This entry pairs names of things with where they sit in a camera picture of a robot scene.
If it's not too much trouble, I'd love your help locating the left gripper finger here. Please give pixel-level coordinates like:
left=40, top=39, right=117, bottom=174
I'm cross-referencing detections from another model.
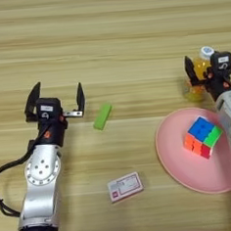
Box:
left=22, top=81, right=44, bottom=118
left=73, top=81, right=87, bottom=113

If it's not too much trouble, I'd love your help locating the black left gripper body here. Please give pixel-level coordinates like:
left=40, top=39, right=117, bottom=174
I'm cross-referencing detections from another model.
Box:
left=24, top=110, right=87, bottom=151

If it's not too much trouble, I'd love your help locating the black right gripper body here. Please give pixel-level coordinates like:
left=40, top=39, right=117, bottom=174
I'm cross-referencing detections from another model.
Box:
left=187, top=67, right=231, bottom=105

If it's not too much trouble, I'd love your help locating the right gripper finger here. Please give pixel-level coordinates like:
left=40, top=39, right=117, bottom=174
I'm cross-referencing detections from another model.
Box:
left=183, top=54, right=199, bottom=83

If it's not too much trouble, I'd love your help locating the orange juice bottle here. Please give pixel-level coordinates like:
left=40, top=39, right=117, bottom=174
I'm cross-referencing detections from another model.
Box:
left=180, top=45, right=218, bottom=104

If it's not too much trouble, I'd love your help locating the green rectangular block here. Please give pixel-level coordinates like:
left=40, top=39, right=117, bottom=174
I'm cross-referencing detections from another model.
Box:
left=91, top=102, right=116, bottom=132

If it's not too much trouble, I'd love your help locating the multicoloured puzzle cube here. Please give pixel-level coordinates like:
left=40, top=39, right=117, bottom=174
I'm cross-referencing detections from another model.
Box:
left=180, top=114, right=226, bottom=162

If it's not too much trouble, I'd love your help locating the white and pink card box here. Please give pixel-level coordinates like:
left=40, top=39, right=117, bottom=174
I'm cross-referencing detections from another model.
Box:
left=106, top=170, right=146, bottom=205

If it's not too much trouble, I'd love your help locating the left gripper labelled black box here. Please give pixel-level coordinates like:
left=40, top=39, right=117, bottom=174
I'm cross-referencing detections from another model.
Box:
left=34, top=96, right=63, bottom=122

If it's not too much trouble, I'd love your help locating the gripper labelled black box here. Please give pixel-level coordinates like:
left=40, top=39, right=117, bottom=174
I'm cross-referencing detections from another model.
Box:
left=34, top=96, right=63, bottom=122
left=208, top=51, right=231, bottom=79

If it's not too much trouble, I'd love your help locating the right gripper labelled black box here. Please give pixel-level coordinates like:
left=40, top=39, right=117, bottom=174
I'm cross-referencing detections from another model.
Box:
left=208, top=51, right=231, bottom=79

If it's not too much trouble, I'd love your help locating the pink round plate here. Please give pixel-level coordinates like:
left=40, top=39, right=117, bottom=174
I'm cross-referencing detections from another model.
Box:
left=153, top=104, right=231, bottom=199

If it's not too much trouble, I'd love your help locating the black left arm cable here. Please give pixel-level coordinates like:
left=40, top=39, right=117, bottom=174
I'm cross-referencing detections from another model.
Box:
left=0, top=137, right=43, bottom=219

